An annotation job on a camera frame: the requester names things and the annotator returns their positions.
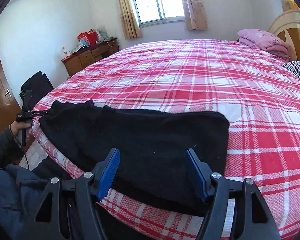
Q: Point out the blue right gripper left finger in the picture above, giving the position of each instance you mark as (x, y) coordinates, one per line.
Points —
(105, 172)

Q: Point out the dark blue jacket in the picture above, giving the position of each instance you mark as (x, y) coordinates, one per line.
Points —
(19, 192)

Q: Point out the left beige curtain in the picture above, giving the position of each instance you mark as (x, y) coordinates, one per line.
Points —
(130, 26)

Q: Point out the yellow side curtain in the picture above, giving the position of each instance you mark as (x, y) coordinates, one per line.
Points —
(289, 5)

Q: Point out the red plaid bed cover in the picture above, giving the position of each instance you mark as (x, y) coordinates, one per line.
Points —
(250, 87)

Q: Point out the person left hand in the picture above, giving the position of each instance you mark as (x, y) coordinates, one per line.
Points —
(15, 127)

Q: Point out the wooden round headboard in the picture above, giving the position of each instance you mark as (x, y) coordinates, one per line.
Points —
(287, 27)

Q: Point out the black chair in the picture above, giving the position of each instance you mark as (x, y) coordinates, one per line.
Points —
(34, 89)

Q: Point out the brown wooden desk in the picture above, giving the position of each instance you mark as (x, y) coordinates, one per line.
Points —
(89, 55)

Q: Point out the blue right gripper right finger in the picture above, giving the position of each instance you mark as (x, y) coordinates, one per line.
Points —
(199, 174)

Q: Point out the far window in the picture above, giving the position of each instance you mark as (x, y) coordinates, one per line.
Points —
(158, 11)

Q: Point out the black pants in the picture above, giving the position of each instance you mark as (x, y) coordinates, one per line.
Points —
(152, 145)

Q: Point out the pink folded blanket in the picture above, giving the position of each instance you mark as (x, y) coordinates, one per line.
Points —
(265, 41)

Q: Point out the left forearm dark sleeve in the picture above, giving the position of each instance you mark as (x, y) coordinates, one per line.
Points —
(9, 148)

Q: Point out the beige curtain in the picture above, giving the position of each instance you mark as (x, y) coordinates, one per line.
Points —
(194, 15)
(130, 26)

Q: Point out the red gift bag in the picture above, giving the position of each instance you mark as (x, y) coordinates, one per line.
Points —
(89, 37)

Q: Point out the right beige curtain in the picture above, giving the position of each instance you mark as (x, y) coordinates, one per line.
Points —
(194, 15)

